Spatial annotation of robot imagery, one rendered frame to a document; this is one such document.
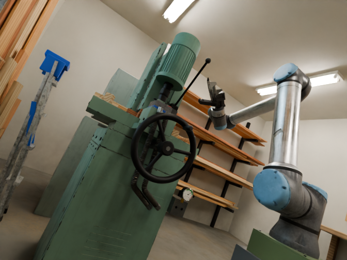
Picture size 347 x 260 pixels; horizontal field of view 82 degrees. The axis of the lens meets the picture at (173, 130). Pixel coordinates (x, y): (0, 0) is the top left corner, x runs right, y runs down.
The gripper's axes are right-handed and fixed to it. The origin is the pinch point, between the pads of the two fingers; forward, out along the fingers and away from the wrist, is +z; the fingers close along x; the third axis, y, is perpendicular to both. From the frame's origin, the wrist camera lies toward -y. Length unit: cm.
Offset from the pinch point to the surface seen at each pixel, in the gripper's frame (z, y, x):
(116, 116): 11, -52, 36
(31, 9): 72, -130, -119
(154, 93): 2.6, -35.3, -0.2
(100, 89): -41, -131, -194
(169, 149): 0, -32, 55
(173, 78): 11.7, -21.9, 9.4
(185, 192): -31, -32, 52
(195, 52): 18.3, -4.6, -4.6
